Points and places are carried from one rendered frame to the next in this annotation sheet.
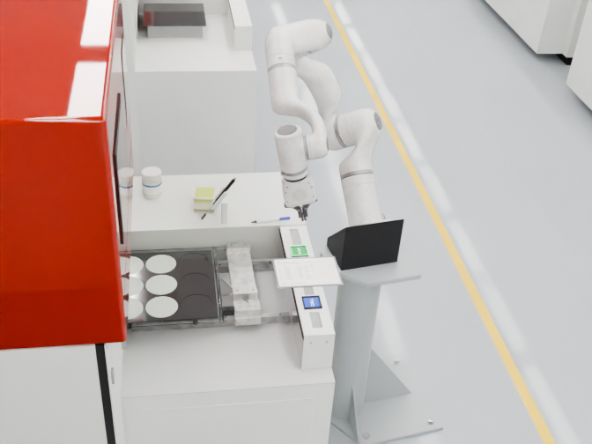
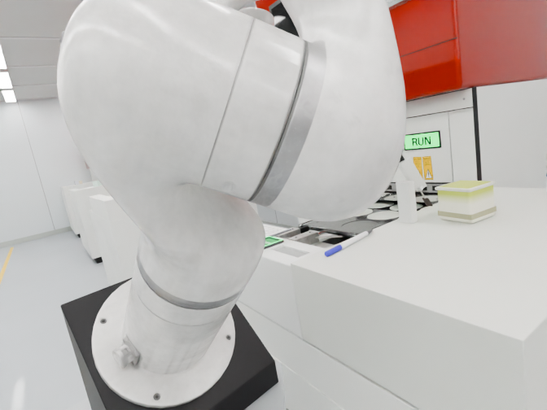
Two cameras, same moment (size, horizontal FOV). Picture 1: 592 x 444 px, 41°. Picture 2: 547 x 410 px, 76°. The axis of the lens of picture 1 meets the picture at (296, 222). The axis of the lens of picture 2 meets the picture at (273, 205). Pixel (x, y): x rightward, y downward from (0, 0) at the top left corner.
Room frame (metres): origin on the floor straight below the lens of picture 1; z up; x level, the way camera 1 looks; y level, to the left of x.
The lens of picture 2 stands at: (2.77, -0.26, 1.18)
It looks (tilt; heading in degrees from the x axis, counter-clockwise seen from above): 10 degrees down; 158
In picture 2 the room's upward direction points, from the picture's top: 10 degrees counter-clockwise
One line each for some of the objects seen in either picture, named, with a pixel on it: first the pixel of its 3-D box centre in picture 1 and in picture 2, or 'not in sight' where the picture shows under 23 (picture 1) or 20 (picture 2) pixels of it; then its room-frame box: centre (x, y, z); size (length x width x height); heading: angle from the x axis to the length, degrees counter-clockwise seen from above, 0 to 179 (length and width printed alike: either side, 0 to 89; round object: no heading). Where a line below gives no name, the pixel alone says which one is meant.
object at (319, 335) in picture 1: (303, 292); (243, 263); (1.97, -0.04, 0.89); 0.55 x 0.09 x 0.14; 11
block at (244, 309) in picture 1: (247, 309); (286, 235); (1.86, 0.13, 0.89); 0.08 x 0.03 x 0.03; 101
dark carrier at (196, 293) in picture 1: (161, 284); (384, 215); (1.95, 0.42, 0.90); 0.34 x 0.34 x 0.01; 11
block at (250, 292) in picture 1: (245, 292); (304, 239); (1.94, 0.15, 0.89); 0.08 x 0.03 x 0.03; 101
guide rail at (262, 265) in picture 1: (206, 269); not in sight; (2.12, 0.30, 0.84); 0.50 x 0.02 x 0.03; 101
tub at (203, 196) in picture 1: (204, 200); (466, 201); (2.30, 0.33, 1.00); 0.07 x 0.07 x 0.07; 2
